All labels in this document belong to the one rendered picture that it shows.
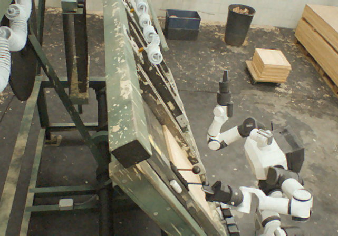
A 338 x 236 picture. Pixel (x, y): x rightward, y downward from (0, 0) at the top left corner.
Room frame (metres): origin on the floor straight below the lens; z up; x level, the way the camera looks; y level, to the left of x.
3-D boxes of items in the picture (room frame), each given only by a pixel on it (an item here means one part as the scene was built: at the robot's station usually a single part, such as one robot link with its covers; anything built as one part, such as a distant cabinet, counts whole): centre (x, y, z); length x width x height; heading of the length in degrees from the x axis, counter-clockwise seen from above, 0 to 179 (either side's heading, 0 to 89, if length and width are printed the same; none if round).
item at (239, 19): (5.95, -1.07, 0.33); 0.52 x 0.51 x 0.65; 9
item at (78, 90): (2.42, 0.81, 1.38); 0.70 x 0.15 x 0.85; 15
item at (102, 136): (1.98, 0.50, 0.56); 0.23 x 0.06 x 0.44; 105
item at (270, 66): (4.70, -1.45, 0.20); 0.61 x 0.53 x 0.40; 9
